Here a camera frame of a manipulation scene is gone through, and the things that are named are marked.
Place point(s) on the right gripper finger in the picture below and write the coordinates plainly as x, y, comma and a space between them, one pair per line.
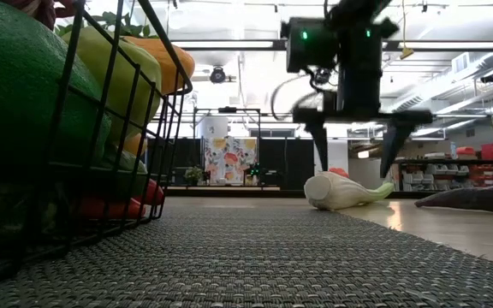
394, 141
320, 141

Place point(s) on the small orange pumpkin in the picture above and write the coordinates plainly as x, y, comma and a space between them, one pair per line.
339, 172

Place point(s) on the white and green leek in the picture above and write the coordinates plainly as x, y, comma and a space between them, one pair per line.
340, 192

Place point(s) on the dark purple eggplant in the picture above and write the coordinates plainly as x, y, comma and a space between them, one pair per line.
477, 199

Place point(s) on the yellow bell pepper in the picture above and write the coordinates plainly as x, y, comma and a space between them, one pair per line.
174, 68

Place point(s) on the red chili pepper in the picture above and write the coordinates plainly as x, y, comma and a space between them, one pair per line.
152, 192

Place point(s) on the red carrot toy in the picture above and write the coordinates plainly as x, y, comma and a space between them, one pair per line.
109, 209

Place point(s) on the yellow-green apple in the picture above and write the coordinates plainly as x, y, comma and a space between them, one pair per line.
88, 55

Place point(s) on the green lime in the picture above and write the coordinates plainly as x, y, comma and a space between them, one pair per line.
15, 85

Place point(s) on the green grape bunch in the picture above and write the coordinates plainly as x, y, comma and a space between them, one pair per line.
11, 222

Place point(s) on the black room divider panel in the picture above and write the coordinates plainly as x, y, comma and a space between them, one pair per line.
186, 158
289, 162

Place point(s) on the yellow hanging tag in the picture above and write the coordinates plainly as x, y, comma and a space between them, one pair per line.
406, 54

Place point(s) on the distant black robot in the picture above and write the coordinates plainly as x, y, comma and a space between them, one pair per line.
255, 172

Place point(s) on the red plastic bin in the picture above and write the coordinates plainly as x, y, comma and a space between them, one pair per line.
465, 151

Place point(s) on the small background potted plant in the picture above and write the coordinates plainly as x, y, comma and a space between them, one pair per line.
194, 173

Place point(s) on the grey woven placemat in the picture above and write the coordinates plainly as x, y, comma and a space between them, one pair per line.
251, 265

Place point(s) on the potted green plant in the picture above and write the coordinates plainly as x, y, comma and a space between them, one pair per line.
118, 21

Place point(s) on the black metal gantry frame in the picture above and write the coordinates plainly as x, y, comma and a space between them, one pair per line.
227, 110

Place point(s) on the round hanging camera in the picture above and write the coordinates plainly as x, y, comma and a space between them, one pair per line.
217, 75

